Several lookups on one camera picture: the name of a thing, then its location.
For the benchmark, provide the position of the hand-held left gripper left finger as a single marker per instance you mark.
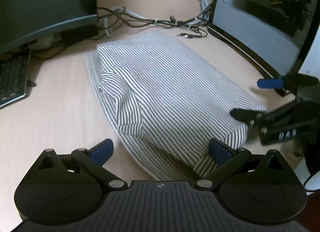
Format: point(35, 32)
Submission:
point(101, 151)

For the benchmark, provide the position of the white computer case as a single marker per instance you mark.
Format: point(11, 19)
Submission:
point(265, 21)

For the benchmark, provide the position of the striped grey sweater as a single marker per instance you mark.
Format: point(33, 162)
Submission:
point(170, 89)

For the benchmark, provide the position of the black computer monitor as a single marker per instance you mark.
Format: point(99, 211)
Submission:
point(42, 4)

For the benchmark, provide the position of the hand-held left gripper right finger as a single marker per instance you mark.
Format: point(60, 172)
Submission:
point(220, 154)

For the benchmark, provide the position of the black power brick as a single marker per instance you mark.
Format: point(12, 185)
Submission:
point(78, 34)

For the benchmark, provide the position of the black keyboard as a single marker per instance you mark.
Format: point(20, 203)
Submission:
point(12, 79)

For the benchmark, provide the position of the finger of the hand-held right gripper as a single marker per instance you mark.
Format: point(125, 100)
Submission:
point(245, 114)
point(270, 83)

